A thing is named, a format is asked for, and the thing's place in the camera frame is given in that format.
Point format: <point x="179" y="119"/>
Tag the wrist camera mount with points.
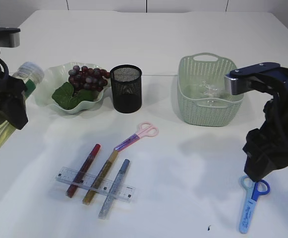
<point x="266" y="77"/>
<point x="9" y="37"/>

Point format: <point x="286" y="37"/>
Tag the pale green plastic basket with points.
<point x="209" y="68"/>

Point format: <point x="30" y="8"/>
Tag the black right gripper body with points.
<point x="270" y="141"/>

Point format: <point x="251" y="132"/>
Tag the clear plastic sheet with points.
<point x="209" y="95"/>

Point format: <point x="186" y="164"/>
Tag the clear plastic ruler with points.
<point x="125" y="192"/>

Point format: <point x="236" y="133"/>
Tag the pale green wavy plate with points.
<point x="54" y="78"/>

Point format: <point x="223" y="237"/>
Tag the blue scissors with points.
<point x="253" y="191"/>

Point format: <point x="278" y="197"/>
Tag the gold glitter glue pen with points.
<point x="100" y="177"/>

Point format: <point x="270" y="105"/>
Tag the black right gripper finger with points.
<point x="257" y="169"/>

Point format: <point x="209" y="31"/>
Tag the silver glitter glue pen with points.
<point x="113" y="190"/>

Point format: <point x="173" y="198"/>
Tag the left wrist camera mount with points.
<point x="9" y="37"/>

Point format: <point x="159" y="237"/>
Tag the yellow tea bottle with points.
<point x="32" y="75"/>

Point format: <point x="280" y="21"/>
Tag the red artificial grape bunch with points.
<point x="84" y="85"/>

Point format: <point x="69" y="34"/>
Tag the pink purple scissors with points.
<point x="144" y="129"/>

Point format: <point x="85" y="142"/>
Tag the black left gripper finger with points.
<point x="13" y="106"/>

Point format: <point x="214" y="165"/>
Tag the black mesh pen holder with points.
<point x="126" y="88"/>

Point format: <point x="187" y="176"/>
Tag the red glitter glue pen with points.
<point x="84" y="168"/>

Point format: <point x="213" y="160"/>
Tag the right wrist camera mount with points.
<point x="266" y="77"/>

